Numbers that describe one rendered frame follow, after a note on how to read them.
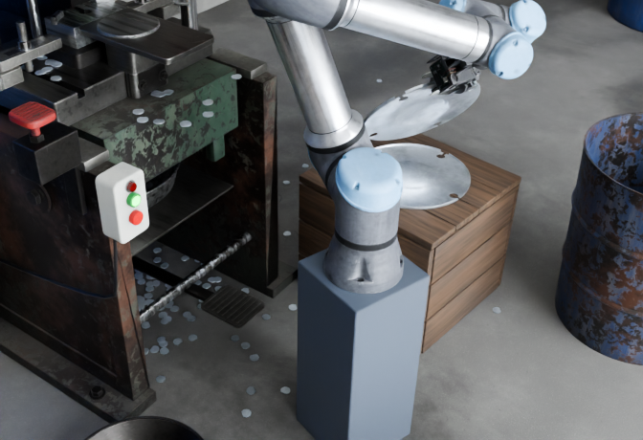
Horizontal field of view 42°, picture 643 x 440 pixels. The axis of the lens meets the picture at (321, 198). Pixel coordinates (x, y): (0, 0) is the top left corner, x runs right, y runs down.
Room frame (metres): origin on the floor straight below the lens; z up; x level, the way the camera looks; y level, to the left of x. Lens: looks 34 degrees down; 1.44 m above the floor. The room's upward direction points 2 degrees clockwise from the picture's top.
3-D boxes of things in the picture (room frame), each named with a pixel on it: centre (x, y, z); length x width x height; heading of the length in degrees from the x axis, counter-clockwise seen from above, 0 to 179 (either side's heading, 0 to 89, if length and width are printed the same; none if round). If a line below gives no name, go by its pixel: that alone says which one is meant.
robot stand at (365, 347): (1.23, -0.08, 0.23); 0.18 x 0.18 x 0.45; 38
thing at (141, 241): (1.65, 0.51, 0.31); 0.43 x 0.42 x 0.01; 146
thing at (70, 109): (1.64, 0.50, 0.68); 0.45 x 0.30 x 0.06; 146
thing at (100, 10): (1.64, 0.50, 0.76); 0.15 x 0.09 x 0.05; 146
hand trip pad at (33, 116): (1.24, 0.50, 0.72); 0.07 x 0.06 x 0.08; 56
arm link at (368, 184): (1.23, -0.08, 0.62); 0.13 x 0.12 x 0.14; 18
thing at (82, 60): (1.65, 0.51, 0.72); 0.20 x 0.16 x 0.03; 146
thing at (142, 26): (1.55, 0.36, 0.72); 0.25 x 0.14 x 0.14; 56
